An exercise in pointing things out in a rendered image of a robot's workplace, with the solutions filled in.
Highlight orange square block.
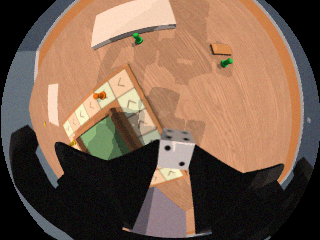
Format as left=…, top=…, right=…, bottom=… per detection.
left=211, top=44, right=232, bottom=56

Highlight orange pawn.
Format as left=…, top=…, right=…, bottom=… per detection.
left=93, top=92, right=107, bottom=100

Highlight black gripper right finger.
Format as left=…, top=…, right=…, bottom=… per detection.
left=188, top=144, right=284, bottom=235

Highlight white die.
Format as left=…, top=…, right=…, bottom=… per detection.
left=157, top=128, right=195, bottom=171

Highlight green pawn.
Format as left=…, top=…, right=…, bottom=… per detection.
left=221, top=59, right=233, bottom=68
left=133, top=33, right=143, bottom=44

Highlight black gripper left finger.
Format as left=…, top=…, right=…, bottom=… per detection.
left=55, top=139, right=160, bottom=231

